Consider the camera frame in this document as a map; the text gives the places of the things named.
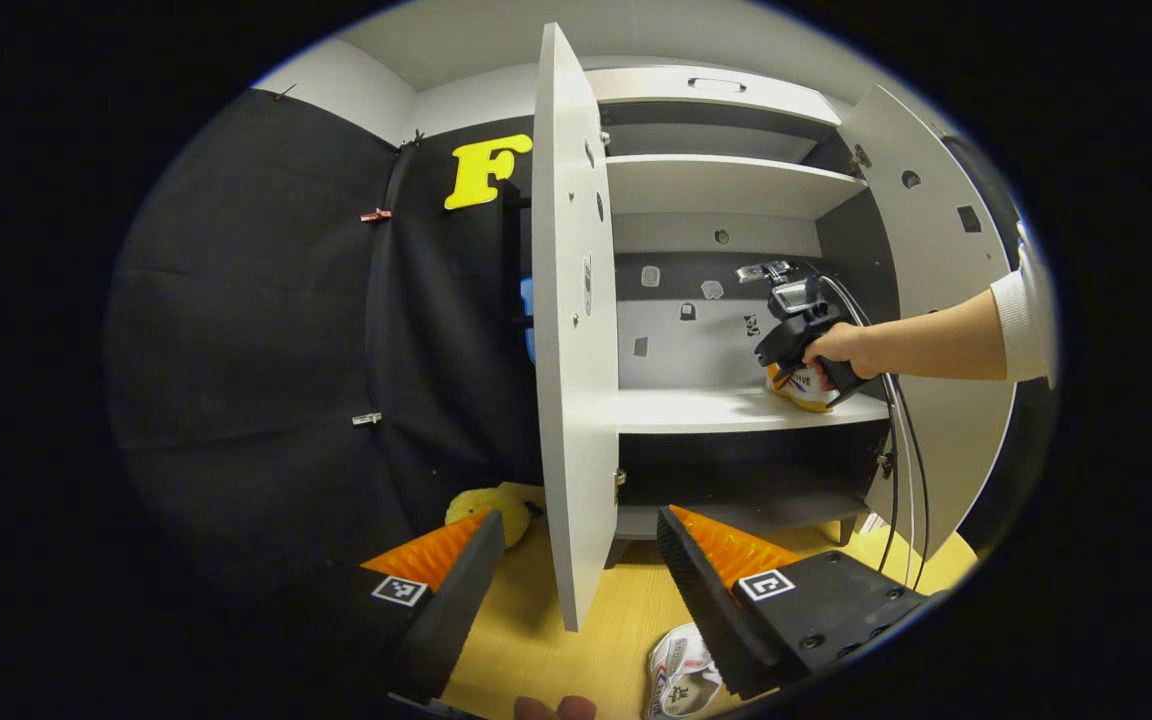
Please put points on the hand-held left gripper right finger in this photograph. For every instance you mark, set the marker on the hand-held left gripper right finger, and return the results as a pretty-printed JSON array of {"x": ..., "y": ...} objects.
[{"x": 706, "y": 610}]

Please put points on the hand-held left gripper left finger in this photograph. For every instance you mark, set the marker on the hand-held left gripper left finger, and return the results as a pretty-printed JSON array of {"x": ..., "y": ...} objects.
[{"x": 456, "y": 610}]

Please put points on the white shoe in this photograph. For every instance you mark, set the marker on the white shoe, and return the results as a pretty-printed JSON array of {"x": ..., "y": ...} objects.
[
  {"x": 681, "y": 665},
  {"x": 806, "y": 395}
]

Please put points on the white shoe cabinet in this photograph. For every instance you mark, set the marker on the white shoe cabinet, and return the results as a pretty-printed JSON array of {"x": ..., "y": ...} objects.
[{"x": 726, "y": 410}]

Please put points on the white shoe cabinet door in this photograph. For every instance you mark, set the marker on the white shoe cabinet door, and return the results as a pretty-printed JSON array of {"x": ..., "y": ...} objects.
[
  {"x": 576, "y": 400},
  {"x": 936, "y": 240}
]

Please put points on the white cabinet drawer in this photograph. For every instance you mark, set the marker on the white cabinet drawer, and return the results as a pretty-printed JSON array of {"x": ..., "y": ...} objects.
[{"x": 656, "y": 88}]

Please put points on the yellow plush toy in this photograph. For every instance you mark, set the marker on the yellow plush toy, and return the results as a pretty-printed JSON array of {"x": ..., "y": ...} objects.
[{"x": 496, "y": 505}]

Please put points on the silver cloth clip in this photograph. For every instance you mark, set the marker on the silver cloth clip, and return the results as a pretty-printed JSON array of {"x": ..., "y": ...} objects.
[{"x": 367, "y": 418}]

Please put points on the red cloth clip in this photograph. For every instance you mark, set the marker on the red cloth clip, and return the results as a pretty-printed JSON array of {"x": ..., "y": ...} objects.
[{"x": 376, "y": 214}]

